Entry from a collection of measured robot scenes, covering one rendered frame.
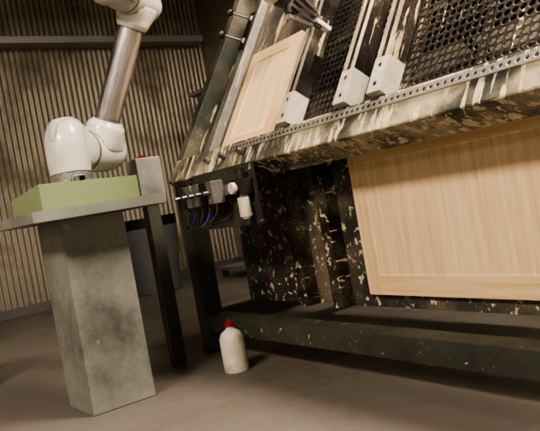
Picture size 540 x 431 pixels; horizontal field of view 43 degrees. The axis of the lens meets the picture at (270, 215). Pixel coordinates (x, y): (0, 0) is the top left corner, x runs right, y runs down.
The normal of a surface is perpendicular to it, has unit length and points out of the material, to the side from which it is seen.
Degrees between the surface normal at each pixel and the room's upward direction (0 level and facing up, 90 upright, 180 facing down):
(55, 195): 90
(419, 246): 90
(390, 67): 90
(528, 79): 58
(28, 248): 90
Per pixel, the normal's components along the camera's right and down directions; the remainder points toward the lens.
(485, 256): -0.82, 0.16
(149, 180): 0.54, -0.07
